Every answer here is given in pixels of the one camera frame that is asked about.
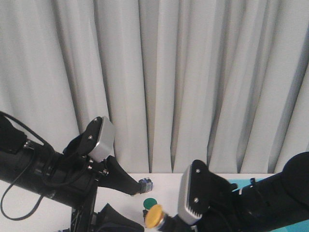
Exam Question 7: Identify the white pleated curtain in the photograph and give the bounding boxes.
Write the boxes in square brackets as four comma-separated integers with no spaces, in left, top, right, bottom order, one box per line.
[0,0,309,174]

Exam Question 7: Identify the yellow mushroom push button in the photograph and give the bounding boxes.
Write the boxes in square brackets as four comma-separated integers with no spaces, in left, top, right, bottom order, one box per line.
[144,204,168,230]

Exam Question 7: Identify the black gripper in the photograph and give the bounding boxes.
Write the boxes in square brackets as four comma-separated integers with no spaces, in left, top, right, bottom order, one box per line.
[52,154,144,232]
[166,173,239,232]

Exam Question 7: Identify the light blue plastic box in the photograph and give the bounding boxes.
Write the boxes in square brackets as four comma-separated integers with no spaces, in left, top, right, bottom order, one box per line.
[228,179,309,232]

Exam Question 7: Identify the lying green push button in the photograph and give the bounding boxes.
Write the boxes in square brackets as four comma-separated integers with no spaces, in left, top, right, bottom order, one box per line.
[133,178,154,195]

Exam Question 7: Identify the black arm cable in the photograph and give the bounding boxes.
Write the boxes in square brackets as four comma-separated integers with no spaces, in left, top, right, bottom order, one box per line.
[0,111,73,220]

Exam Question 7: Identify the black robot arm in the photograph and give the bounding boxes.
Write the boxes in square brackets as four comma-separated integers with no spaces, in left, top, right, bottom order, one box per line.
[0,112,144,232]
[161,152,309,232]

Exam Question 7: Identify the upright green push button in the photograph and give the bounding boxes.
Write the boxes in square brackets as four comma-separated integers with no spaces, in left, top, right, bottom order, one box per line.
[142,198,157,218]

